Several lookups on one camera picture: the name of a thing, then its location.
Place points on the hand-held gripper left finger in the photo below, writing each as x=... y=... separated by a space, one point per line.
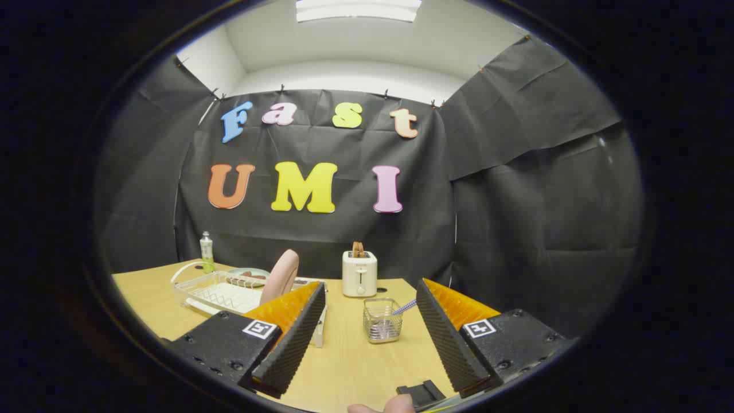
x=292 y=350

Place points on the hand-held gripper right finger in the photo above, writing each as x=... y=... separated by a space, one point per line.
x=447 y=344

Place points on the pink plate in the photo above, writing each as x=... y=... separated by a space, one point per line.
x=281 y=278

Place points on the light green oval plate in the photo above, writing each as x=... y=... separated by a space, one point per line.
x=255 y=271

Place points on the brown meat piece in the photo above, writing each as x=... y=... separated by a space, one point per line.
x=256 y=276

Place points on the white toaster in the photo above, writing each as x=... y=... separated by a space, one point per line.
x=359 y=275

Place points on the brown bread slice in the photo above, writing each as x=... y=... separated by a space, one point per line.
x=358 y=249

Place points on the clear bottle with green liquid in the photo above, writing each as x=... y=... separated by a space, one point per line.
x=206 y=249

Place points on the ceiling light panel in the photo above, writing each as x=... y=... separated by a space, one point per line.
x=358 y=10

